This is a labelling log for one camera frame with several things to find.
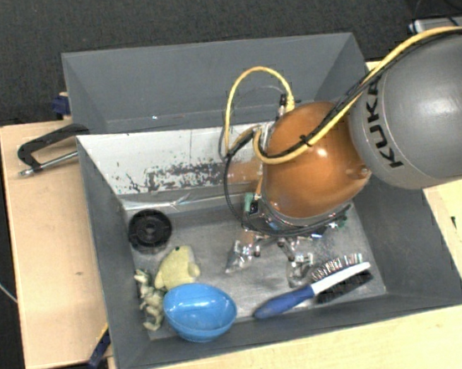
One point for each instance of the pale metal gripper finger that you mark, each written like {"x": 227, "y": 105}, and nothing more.
{"x": 240, "y": 256}
{"x": 299, "y": 269}

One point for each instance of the blue and white brush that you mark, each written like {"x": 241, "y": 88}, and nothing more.
{"x": 288, "y": 300}

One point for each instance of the yellow-green toy frog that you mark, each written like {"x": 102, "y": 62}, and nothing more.
{"x": 176, "y": 269}

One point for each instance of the blue egg-shaped bowl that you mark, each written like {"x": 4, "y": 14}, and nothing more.
{"x": 199, "y": 312}

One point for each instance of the black round wheel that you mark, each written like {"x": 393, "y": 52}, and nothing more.
{"x": 149, "y": 230}

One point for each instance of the pale green toy lizard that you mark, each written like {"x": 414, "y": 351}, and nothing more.
{"x": 153, "y": 303}

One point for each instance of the grey metal bin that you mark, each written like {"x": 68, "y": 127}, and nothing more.
{"x": 200, "y": 78}

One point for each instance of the pale brown cardboard board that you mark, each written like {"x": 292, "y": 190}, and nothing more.
{"x": 54, "y": 253}

